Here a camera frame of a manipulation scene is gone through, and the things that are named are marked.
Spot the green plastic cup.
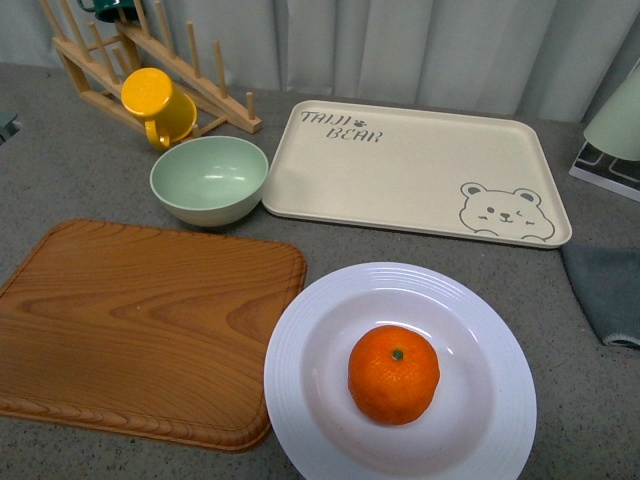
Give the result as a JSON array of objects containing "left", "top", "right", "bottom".
[{"left": 584, "top": 67, "right": 640, "bottom": 161}]

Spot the dark green mug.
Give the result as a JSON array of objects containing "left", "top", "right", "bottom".
[{"left": 77, "top": 0, "right": 139, "bottom": 23}]

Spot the orange fruit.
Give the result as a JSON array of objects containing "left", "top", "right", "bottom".
[{"left": 348, "top": 325, "right": 440, "bottom": 426}]

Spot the light green bowl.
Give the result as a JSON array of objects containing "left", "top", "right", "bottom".
[{"left": 149, "top": 136, "right": 269, "bottom": 227}]

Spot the wooden dish rack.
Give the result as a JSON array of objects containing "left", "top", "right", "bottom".
[{"left": 38, "top": 0, "right": 263, "bottom": 138}]

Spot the beige bear tray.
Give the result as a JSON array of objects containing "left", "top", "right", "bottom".
[{"left": 263, "top": 100, "right": 572, "bottom": 249}]

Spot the white round plate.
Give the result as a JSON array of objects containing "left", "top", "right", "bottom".
[{"left": 264, "top": 263, "right": 536, "bottom": 479}]

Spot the yellow mug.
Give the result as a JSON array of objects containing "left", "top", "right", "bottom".
[{"left": 121, "top": 67, "right": 198, "bottom": 150}]

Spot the brown wooden cutting board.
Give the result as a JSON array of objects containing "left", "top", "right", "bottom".
[{"left": 1, "top": 220, "right": 307, "bottom": 452}]

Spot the grey curtain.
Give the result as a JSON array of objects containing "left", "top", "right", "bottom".
[{"left": 0, "top": 0, "right": 640, "bottom": 125}]

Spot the grey folded cloth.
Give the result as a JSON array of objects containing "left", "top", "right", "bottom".
[{"left": 561, "top": 242, "right": 639, "bottom": 349}]

